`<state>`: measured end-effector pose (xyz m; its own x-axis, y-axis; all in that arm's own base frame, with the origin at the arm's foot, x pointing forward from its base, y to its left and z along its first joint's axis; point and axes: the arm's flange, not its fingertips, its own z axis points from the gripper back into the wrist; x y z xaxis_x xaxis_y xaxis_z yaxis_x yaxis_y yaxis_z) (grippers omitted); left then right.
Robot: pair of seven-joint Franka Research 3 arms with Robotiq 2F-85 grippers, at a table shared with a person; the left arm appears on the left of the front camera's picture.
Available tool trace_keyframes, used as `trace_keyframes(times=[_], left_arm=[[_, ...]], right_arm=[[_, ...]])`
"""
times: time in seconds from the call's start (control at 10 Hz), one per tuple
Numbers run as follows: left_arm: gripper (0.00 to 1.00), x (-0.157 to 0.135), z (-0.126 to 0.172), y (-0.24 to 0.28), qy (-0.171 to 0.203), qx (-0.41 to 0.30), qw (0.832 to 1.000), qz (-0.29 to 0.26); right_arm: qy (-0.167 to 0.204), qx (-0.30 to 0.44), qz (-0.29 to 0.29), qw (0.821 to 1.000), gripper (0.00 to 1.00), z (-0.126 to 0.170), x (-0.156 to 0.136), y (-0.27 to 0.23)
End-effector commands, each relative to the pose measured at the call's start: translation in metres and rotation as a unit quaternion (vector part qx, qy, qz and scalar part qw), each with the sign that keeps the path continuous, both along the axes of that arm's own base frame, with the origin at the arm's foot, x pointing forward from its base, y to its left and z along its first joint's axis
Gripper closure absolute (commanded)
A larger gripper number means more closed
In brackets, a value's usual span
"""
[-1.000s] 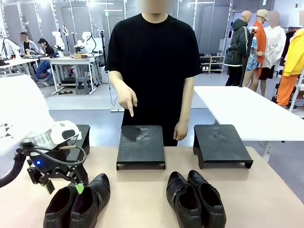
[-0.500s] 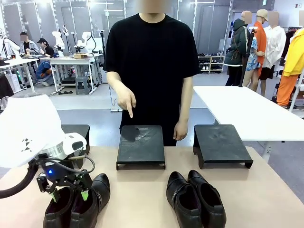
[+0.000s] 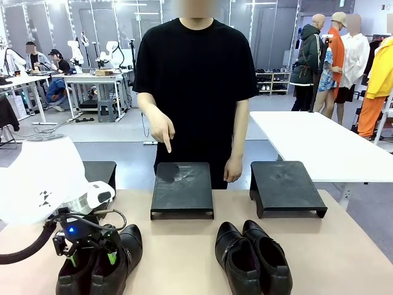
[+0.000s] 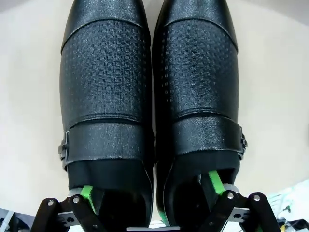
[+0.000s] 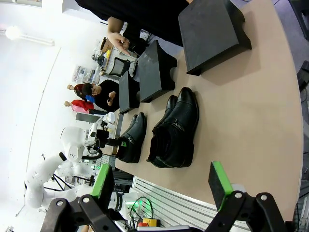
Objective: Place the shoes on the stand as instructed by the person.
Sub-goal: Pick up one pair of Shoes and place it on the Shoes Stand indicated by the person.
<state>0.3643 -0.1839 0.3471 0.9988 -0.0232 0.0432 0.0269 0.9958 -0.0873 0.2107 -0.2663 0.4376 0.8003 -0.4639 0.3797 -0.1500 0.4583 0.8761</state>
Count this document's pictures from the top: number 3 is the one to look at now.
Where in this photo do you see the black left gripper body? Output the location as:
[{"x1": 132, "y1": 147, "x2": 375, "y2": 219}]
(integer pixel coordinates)
[{"x1": 52, "y1": 210, "x2": 121, "y2": 253}]

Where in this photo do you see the black leather loafer shoe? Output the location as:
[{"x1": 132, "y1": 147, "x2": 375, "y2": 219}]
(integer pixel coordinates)
[
  {"x1": 55, "y1": 245, "x2": 96, "y2": 295},
  {"x1": 89, "y1": 223, "x2": 144, "y2": 295}
]

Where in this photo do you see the person's right forearm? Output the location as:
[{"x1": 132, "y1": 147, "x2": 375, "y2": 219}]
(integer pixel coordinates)
[{"x1": 136, "y1": 91, "x2": 169, "y2": 133}]

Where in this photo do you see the person's left forearm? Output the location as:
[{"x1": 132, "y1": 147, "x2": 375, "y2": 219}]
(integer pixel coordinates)
[{"x1": 230, "y1": 97, "x2": 250, "y2": 160}]

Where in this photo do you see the black sloped shoe stand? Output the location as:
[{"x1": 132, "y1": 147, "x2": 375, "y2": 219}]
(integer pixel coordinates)
[
  {"x1": 150, "y1": 162, "x2": 215, "y2": 221},
  {"x1": 82, "y1": 160, "x2": 118, "y2": 201},
  {"x1": 249, "y1": 160, "x2": 329, "y2": 219}
]

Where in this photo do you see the crouching person in blue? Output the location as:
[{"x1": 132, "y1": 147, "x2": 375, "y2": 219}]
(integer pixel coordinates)
[{"x1": 45, "y1": 76, "x2": 74, "y2": 112}]

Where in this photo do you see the seated person with black cap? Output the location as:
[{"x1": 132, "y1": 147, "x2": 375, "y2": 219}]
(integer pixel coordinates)
[{"x1": 47, "y1": 48, "x2": 73, "y2": 75}]

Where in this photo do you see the seated person in grey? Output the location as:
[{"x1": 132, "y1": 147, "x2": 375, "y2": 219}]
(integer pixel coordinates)
[{"x1": 23, "y1": 41, "x2": 52, "y2": 72}]

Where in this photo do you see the person in black t-shirt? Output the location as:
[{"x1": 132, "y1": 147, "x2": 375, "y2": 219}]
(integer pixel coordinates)
[{"x1": 132, "y1": 0, "x2": 259, "y2": 191}]

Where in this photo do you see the person's right hand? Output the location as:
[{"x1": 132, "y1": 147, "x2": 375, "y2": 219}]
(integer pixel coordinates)
[{"x1": 149, "y1": 117, "x2": 177, "y2": 154}]

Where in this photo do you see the person's left hand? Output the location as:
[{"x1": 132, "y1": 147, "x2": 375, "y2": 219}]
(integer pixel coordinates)
[{"x1": 224, "y1": 155, "x2": 244, "y2": 183}]

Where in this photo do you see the grey plastic stool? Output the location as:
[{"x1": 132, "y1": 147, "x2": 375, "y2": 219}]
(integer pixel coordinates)
[{"x1": 98, "y1": 98, "x2": 119, "y2": 124}]

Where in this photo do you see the black leather buckle shoe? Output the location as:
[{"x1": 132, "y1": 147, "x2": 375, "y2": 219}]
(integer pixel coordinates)
[
  {"x1": 214, "y1": 221, "x2": 262, "y2": 295},
  {"x1": 242, "y1": 219, "x2": 294, "y2": 295}
]

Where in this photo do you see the black hanging garment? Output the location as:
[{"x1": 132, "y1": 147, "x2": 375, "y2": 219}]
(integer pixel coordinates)
[{"x1": 0, "y1": 94, "x2": 21, "y2": 133}]

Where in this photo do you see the white desk with robots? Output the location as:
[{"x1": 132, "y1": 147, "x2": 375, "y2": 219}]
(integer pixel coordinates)
[{"x1": 62, "y1": 70, "x2": 127, "y2": 121}]

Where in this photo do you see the white desk with laptop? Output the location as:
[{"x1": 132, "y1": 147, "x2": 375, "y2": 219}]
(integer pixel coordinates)
[{"x1": 0, "y1": 73, "x2": 58, "y2": 125}]

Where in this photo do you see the wooden shoe rack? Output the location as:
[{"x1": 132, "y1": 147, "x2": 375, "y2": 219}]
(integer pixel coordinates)
[{"x1": 255, "y1": 67, "x2": 291, "y2": 96}]

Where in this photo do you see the large white table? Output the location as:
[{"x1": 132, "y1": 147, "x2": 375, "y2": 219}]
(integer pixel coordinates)
[{"x1": 249, "y1": 110, "x2": 393, "y2": 205}]

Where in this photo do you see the mannequin in green jacket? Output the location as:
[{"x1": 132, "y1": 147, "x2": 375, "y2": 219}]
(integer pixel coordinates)
[{"x1": 289, "y1": 13, "x2": 328, "y2": 112}]

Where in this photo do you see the blue floral shirt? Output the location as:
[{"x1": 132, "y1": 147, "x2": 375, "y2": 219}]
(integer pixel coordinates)
[{"x1": 317, "y1": 47, "x2": 334, "y2": 93}]

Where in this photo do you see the mannequin in orange shirt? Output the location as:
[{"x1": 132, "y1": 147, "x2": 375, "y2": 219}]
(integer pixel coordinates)
[{"x1": 319, "y1": 11, "x2": 348, "y2": 125}]

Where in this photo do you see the figure in white shirt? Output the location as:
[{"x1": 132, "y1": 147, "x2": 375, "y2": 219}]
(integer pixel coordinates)
[{"x1": 336, "y1": 14, "x2": 372, "y2": 106}]

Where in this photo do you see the mannequin in yellow jacket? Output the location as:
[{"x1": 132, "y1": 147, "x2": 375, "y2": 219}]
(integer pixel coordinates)
[{"x1": 357, "y1": 36, "x2": 393, "y2": 140}]

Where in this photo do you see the black corrugated cable hose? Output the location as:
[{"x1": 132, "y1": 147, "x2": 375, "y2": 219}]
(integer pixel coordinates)
[{"x1": 0, "y1": 220, "x2": 62, "y2": 266}]

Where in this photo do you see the thin grey wrist cable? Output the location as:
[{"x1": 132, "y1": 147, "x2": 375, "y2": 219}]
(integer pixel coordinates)
[{"x1": 91, "y1": 208, "x2": 127, "y2": 232}]

